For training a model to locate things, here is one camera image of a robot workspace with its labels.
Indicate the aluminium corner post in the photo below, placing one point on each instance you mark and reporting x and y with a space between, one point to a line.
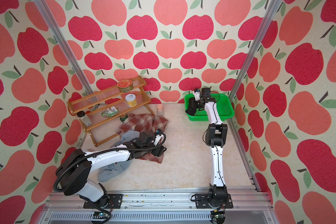
55 29
257 42

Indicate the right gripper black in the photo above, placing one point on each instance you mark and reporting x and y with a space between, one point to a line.
194 105

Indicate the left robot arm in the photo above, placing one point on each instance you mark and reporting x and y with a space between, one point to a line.
72 175

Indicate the black skirt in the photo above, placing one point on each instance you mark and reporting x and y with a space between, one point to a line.
192 107

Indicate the red plaid skirt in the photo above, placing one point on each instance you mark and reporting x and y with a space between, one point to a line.
135 125

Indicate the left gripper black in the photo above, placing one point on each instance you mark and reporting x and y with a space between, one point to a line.
160 150

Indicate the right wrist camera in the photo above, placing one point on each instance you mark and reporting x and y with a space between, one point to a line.
197 94

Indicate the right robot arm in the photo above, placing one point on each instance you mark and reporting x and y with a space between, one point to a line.
215 138

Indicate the red-lid tin can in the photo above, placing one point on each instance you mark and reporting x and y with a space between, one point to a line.
125 85

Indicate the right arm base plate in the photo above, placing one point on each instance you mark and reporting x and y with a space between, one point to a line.
205 201

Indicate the black-cap spice jar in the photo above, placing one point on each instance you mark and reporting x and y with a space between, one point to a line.
84 118

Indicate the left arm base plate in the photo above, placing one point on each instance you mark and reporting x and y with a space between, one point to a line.
114 201

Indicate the left aluminium corner post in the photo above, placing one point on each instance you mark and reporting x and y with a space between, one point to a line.
55 29

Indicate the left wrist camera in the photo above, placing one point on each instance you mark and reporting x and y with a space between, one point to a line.
158 136

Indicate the right aluminium corner post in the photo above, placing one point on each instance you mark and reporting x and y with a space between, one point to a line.
257 42

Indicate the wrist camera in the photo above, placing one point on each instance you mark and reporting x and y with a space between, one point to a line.
197 94
158 136

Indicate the green snack packet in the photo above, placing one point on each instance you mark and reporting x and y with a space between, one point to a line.
109 112

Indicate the pink-cap clear bottle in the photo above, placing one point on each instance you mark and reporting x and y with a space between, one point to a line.
160 110

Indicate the wooden two-tier shelf rack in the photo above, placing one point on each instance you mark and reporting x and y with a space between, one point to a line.
110 97

